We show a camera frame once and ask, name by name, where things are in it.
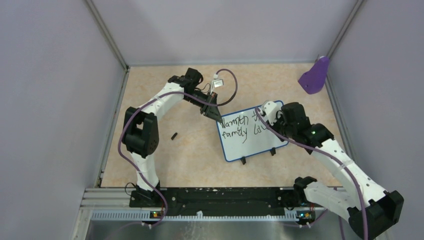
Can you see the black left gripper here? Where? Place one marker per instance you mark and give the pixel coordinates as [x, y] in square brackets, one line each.
[211, 111]

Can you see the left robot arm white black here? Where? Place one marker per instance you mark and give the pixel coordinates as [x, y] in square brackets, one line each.
[140, 133]

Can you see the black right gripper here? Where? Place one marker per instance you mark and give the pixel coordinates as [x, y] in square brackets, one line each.
[280, 117]

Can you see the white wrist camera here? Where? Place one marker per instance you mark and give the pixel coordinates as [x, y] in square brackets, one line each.
[216, 83]
[269, 109]

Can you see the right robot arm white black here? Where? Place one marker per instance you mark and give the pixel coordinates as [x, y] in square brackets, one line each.
[369, 208]

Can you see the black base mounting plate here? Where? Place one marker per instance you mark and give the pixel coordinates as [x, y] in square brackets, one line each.
[221, 201]

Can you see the blue framed whiteboard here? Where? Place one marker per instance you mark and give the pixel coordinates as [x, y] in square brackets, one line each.
[243, 135]

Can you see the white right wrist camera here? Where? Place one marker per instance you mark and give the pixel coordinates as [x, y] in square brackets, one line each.
[269, 109]

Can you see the white slotted cable duct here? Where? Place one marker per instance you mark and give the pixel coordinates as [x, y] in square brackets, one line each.
[147, 216]

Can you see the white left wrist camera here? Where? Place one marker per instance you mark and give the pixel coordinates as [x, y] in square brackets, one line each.
[216, 83]

